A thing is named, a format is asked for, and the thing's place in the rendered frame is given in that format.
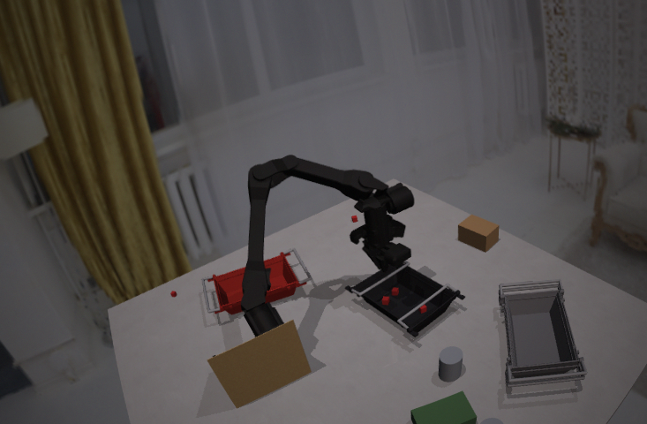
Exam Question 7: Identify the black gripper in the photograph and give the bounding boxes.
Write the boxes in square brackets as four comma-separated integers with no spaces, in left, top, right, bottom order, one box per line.
[350,220,411,273]

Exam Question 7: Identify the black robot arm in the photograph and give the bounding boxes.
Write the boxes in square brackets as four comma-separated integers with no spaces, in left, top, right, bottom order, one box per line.
[241,155,415,337]

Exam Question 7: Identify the grey cylinder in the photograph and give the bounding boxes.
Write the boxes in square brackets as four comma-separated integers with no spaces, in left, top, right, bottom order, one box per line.
[480,418,504,424]
[438,346,463,382]

